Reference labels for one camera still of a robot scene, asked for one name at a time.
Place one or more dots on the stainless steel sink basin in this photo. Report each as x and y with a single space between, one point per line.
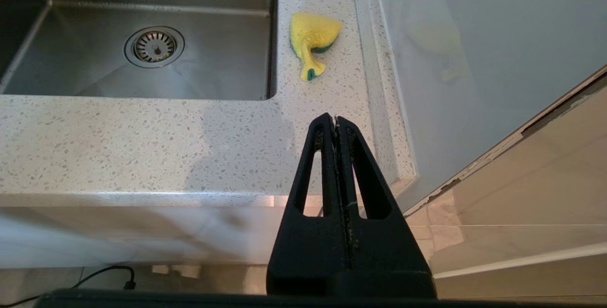
213 61

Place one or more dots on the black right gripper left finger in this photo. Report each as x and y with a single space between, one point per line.
308 251

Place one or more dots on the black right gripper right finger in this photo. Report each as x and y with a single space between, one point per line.
384 251

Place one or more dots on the yellow green sponge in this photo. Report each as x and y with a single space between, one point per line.
310 38

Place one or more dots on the round metal drain strainer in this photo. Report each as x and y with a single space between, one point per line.
154 46

